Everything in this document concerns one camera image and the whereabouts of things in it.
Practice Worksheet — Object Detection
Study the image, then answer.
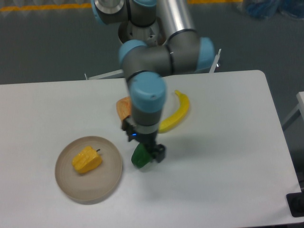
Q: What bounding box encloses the green bell pepper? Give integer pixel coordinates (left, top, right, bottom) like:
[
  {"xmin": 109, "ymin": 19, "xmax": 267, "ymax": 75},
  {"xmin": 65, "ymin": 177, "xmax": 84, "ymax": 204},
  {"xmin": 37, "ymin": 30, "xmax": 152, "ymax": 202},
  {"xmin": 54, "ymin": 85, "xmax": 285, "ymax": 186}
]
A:
[{"xmin": 131, "ymin": 143, "xmax": 153, "ymax": 169}]

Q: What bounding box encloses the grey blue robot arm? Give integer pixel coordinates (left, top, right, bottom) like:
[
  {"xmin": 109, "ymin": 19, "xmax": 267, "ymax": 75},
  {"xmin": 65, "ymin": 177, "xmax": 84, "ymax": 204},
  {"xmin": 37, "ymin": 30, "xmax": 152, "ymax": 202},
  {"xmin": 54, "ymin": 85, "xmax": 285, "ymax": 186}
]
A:
[{"xmin": 91, "ymin": 0, "xmax": 215, "ymax": 168}]

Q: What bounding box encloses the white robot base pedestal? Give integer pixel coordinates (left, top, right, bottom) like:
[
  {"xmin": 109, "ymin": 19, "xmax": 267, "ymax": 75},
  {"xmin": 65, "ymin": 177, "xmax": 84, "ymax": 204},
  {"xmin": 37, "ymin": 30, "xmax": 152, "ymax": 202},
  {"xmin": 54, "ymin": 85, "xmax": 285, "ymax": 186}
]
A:
[{"xmin": 118, "ymin": 17, "xmax": 166, "ymax": 47}]

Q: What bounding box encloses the white furniture edge right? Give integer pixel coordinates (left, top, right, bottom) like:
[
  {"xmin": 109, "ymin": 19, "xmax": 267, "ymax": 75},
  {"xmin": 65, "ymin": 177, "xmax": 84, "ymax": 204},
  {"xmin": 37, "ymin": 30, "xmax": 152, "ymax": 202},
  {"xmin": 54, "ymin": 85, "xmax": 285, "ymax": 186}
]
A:
[{"xmin": 281, "ymin": 91, "xmax": 304, "ymax": 131}]

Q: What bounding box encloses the black device at table edge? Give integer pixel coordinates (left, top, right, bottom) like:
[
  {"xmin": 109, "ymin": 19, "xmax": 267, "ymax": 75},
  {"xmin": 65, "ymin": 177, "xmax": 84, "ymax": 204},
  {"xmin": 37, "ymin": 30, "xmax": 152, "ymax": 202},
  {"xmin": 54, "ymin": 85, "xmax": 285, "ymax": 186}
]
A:
[{"xmin": 286, "ymin": 192, "xmax": 304, "ymax": 218}]

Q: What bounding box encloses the yellow banana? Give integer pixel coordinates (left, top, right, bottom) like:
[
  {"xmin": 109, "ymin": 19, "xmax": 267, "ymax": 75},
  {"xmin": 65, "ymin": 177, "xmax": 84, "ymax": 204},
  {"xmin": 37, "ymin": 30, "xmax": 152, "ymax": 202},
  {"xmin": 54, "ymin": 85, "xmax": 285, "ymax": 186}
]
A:
[{"xmin": 158, "ymin": 90, "xmax": 190, "ymax": 133}]

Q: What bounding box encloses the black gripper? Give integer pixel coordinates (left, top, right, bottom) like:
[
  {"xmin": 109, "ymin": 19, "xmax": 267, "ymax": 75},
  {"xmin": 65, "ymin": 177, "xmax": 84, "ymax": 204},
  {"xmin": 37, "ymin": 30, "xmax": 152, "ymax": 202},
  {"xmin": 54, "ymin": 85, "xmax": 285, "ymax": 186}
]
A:
[{"xmin": 121, "ymin": 115, "xmax": 166, "ymax": 163}]

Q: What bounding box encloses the blue plastic bag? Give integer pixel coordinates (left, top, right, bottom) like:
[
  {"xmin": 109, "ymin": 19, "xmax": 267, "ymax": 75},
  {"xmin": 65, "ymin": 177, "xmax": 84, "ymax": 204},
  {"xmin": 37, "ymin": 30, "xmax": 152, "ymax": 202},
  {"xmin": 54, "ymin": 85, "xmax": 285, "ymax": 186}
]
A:
[{"xmin": 242, "ymin": 0, "xmax": 304, "ymax": 20}]

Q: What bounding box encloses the yellow bell pepper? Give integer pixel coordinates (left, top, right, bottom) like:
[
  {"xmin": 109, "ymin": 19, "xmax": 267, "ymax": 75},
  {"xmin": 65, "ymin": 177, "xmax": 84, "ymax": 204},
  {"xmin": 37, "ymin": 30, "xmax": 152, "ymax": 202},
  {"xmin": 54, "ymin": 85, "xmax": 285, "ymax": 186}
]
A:
[{"xmin": 72, "ymin": 146, "xmax": 103, "ymax": 174}]

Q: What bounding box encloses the orange bread wedge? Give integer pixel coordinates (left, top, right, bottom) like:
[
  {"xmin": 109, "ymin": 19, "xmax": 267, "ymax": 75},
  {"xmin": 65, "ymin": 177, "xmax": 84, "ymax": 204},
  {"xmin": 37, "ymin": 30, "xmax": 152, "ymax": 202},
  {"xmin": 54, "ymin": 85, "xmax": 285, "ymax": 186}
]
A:
[{"xmin": 116, "ymin": 96, "xmax": 131, "ymax": 122}]

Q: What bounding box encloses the beige round plate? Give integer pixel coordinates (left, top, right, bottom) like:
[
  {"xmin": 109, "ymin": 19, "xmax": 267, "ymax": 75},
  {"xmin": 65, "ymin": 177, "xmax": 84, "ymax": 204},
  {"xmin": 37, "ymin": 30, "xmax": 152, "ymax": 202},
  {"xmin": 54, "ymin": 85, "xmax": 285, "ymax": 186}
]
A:
[{"xmin": 55, "ymin": 136, "xmax": 123, "ymax": 205}]

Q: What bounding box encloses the white metal frame bracket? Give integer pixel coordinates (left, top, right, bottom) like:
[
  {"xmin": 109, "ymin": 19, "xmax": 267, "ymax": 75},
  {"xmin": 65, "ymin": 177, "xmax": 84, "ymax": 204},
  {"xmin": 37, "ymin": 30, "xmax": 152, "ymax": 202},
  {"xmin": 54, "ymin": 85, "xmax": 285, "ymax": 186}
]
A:
[{"xmin": 209, "ymin": 49, "xmax": 221, "ymax": 73}]

